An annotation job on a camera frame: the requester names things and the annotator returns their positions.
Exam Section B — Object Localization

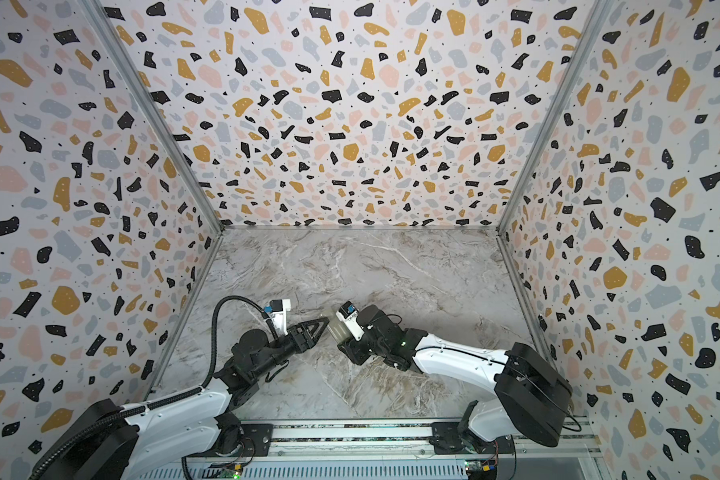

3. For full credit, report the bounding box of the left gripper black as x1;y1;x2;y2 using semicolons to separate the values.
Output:
250;317;326;382

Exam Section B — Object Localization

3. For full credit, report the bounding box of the beige battery compartment cover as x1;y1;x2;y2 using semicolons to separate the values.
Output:
327;319;352;344

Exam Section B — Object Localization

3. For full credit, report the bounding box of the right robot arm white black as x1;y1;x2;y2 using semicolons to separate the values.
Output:
328;302;572;448

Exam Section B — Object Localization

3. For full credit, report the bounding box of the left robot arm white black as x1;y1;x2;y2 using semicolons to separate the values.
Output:
30;317;329;479

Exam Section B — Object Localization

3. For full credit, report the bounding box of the white ventilation grille strip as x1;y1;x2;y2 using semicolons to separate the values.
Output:
131;461;472;480

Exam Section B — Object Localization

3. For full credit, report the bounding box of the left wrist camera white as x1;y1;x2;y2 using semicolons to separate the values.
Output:
264;299;292;339

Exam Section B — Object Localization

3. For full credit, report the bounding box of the aluminium mounting rail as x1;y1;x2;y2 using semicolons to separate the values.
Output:
92;416;601;463

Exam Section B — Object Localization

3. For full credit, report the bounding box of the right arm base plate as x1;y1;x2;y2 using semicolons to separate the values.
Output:
428;399;519;456

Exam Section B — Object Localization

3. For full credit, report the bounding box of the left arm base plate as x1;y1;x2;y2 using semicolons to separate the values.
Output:
192;413;274;460

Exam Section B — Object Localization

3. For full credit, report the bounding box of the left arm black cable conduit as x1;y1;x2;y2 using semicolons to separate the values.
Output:
28;295;277;480

